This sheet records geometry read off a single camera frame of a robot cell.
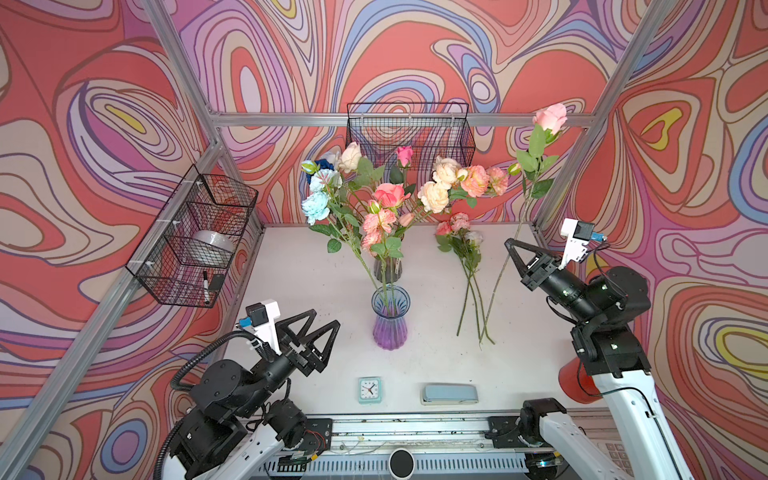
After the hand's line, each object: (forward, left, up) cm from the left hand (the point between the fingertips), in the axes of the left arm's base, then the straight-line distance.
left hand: (329, 321), depth 56 cm
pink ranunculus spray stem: (+53, -36, -33) cm, 72 cm away
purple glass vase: (+15, -12, -20) cm, 27 cm away
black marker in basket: (+14, +33, -10) cm, 37 cm away
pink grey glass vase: (+33, -11, -29) cm, 45 cm away
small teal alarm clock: (-4, -6, -33) cm, 34 cm away
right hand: (+12, -34, +6) cm, 37 cm away
